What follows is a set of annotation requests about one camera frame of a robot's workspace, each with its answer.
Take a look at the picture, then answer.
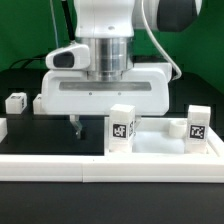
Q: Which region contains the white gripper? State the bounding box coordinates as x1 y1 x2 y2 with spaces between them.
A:
41 63 172 139

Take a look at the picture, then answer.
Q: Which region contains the white square table top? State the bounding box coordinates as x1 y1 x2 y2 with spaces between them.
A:
104 118 224 157

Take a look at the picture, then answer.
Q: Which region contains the white thin pole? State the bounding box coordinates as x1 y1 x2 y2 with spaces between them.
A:
49 0 60 48

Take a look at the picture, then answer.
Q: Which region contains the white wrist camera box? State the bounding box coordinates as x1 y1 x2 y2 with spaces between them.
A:
45 43 91 70

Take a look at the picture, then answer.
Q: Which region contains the black cable bundle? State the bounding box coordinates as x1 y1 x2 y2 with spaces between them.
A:
8 0 77 70

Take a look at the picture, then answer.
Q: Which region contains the white camera cable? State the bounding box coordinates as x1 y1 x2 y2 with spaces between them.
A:
140 0 183 82

